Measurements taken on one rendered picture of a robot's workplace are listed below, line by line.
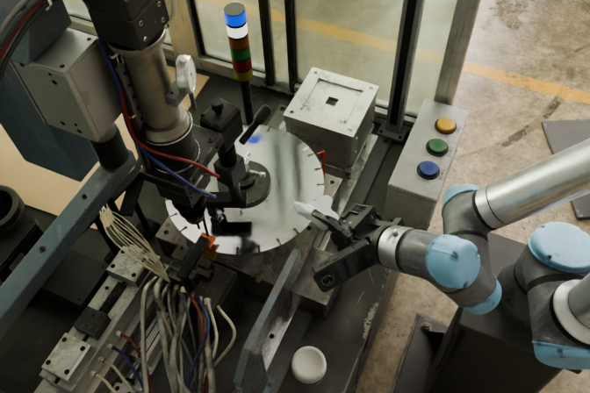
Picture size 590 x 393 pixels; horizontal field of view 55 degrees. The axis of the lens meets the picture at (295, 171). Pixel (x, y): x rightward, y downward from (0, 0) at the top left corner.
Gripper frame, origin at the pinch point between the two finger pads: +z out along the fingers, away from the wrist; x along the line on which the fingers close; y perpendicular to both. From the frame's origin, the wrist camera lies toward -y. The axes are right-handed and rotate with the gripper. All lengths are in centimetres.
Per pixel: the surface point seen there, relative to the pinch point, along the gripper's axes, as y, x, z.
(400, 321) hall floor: 35, -84, 44
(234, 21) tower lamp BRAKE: 21.0, 37.5, 19.5
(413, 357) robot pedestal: 27, -89, 35
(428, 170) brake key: 30.4, -7.8, -4.9
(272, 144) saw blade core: 12.2, 12.0, 16.4
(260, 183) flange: 2.1, 9.7, 11.1
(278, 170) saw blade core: 7.6, 8.7, 11.6
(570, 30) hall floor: 216, -73, 62
